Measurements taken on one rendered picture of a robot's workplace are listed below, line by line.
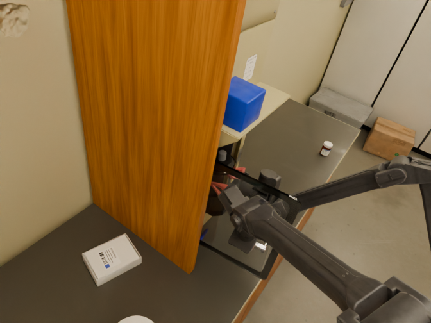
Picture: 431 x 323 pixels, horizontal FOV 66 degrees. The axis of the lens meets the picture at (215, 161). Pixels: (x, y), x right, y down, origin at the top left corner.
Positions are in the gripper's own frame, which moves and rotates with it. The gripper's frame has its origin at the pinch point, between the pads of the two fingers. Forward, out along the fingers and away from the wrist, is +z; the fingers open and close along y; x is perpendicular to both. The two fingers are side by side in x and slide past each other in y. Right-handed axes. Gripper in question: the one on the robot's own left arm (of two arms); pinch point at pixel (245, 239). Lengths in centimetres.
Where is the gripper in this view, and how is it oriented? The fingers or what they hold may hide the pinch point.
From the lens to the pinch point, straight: 102.3
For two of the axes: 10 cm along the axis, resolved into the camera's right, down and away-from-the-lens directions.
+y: -5.0, 7.9, -3.6
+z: 0.6, 4.4, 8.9
